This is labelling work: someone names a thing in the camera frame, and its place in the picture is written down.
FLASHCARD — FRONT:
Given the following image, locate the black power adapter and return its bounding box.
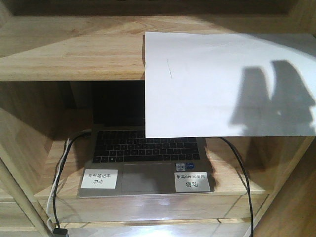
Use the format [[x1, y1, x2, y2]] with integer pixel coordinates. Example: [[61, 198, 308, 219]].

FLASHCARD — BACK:
[[53, 228, 69, 237]]

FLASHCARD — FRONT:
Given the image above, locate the silver Huawei laptop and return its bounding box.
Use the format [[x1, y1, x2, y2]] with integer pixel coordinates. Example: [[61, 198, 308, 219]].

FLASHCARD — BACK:
[[79, 80, 215, 198]]

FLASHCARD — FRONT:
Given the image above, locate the white cable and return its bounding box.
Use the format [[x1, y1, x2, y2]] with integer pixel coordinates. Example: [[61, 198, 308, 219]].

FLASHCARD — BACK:
[[46, 128, 91, 234]]

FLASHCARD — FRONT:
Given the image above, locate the black laptop cable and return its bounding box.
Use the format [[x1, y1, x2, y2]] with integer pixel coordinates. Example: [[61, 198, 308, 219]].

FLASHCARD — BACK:
[[218, 136, 255, 237], [52, 132, 91, 229]]

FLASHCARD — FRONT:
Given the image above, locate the black laptop cable left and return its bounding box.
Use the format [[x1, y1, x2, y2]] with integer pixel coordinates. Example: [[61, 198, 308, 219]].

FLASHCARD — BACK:
[[52, 132, 91, 229]]

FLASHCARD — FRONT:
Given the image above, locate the white paper sheet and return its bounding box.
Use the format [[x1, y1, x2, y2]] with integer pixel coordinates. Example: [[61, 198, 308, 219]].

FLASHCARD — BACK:
[[145, 32, 316, 138]]

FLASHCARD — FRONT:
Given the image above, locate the wooden shelf unit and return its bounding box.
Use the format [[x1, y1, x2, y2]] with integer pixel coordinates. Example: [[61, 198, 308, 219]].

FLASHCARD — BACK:
[[0, 0, 316, 237]]

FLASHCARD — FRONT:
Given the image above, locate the black laptop cable right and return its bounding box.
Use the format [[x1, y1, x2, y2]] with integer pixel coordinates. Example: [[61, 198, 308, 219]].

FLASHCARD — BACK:
[[218, 136, 255, 237]]

